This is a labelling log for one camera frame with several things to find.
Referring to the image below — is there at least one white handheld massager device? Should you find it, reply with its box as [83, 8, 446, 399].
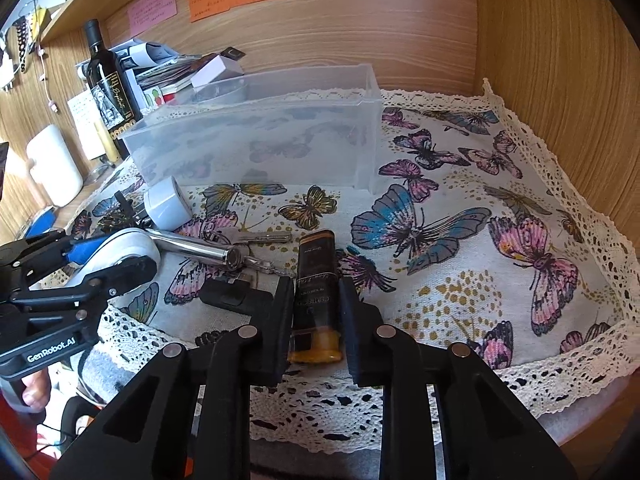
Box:
[65, 228, 162, 287]

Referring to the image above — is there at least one black and gold tube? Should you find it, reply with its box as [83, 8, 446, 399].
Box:
[288, 230, 343, 365]

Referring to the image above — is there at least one person's left hand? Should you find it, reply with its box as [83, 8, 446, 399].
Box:
[22, 368, 51, 412]

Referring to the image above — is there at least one silver metal cylinder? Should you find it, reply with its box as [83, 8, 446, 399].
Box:
[145, 229, 243, 271]

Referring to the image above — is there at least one white cylindrical container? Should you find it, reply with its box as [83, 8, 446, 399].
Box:
[26, 125, 84, 208]

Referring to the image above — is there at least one silver key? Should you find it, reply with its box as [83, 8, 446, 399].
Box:
[216, 226, 293, 244]

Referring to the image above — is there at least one black small device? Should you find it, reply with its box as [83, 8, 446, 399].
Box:
[198, 278, 273, 316]

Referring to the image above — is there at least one white handwritten paper note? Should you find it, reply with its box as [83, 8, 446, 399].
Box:
[67, 90, 106, 160]

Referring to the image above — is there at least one dark wine bottle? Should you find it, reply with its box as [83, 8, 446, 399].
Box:
[84, 20, 142, 159]

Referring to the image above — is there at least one butterfly print lace cloth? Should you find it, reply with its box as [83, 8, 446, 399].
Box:
[72, 91, 639, 442]

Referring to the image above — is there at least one stack of books and papers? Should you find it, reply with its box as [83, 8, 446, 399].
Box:
[74, 37, 246, 110]

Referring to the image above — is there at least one small white box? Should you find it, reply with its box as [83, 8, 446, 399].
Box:
[190, 55, 244, 89]

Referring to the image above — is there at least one clear plastic storage box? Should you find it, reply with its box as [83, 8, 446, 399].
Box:
[124, 64, 383, 190]

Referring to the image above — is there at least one pink paper note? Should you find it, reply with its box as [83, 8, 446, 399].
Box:
[127, 0, 177, 36]

